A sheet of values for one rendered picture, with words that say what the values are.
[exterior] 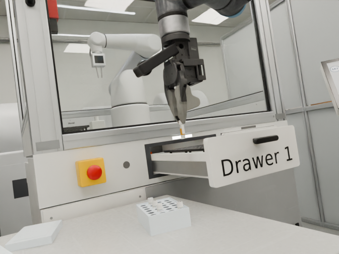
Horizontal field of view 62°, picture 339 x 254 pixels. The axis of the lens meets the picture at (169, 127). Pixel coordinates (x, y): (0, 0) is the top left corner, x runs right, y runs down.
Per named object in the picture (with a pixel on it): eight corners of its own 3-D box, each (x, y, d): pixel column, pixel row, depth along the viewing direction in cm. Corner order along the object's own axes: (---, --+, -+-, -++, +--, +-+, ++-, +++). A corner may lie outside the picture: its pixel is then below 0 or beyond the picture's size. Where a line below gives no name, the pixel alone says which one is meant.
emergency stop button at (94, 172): (103, 178, 76) (101, 164, 76) (88, 181, 74) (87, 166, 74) (100, 178, 78) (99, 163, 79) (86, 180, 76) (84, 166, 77)
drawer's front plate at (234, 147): (300, 165, 75) (294, 124, 75) (214, 188, 61) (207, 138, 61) (294, 165, 76) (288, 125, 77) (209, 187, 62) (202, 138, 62)
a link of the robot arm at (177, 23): (166, 13, 65) (152, 27, 72) (168, 33, 65) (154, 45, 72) (193, 15, 68) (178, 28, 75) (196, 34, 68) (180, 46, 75)
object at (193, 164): (289, 161, 75) (286, 138, 76) (214, 179, 63) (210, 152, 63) (203, 160, 110) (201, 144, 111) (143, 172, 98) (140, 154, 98)
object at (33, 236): (52, 243, 57) (51, 235, 57) (5, 252, 55) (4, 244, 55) (62, 226, 70) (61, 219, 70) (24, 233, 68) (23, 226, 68)
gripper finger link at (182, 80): (190, 100, 64) (184, 63, 65) (184, 100, 64) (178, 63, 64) (180, 104, 69) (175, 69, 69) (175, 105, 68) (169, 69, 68)
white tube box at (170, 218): (191, 226, 56) (188, 207, 56) (151, 236, 53) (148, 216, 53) (172, 212, 67) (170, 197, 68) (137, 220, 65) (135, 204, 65)
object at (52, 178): (292, 152, 124) (287, 119, 124) (39, 209, 74) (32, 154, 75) (181, 154, 207) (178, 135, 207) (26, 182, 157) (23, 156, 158)
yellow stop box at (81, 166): (107, 182, 78) (104, 156, 79) (81, 188, 75) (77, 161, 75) (102, 181, 83) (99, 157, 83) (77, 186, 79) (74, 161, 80)
